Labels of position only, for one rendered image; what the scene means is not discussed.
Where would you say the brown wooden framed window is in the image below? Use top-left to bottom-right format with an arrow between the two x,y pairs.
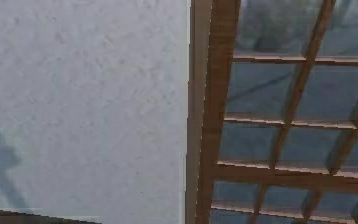
184,0 -> 358,224

